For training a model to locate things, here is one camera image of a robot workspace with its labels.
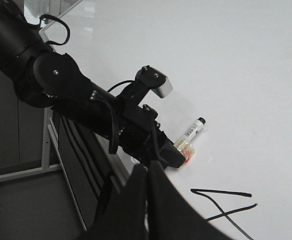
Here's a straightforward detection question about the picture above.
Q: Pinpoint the large white whiteboard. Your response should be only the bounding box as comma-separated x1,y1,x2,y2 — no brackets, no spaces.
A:
56,0,292,240

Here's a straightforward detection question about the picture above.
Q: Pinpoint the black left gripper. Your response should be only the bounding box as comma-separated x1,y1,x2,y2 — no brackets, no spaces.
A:
115,97,186,168

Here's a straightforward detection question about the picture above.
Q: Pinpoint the grey whiteboard tray rail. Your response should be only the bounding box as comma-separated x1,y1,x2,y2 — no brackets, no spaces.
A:
47,116,129,231

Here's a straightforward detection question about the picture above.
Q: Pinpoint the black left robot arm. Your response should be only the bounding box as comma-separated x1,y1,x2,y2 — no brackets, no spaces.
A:
0,0,185,168

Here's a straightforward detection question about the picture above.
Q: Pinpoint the white taped whiteboard marker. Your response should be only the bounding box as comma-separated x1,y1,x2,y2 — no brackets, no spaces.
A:
173,117,206,169

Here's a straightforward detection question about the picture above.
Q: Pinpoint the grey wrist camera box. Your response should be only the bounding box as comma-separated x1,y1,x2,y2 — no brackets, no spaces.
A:
135,65,173,99

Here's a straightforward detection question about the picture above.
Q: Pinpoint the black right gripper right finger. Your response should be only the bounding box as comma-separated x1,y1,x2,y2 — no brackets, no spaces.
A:
147,161,230,240

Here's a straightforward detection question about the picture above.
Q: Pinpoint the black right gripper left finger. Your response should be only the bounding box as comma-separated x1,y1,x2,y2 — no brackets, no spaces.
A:
78,164,148,240

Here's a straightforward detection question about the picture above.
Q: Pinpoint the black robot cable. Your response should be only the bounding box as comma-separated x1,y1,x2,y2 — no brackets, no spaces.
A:
27,13,71,47

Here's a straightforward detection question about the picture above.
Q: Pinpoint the white metal stand frame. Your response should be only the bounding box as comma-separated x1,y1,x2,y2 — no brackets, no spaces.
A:
0,108,61,186

